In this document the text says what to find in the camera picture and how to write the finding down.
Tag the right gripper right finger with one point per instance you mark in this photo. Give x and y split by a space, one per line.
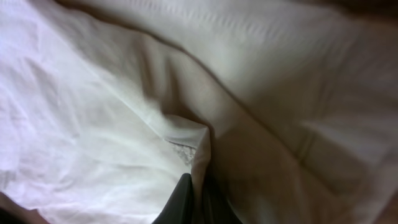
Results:
216 209

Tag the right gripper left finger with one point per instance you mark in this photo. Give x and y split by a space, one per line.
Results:
179 207

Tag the beige shorts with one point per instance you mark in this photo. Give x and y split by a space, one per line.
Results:
289 106

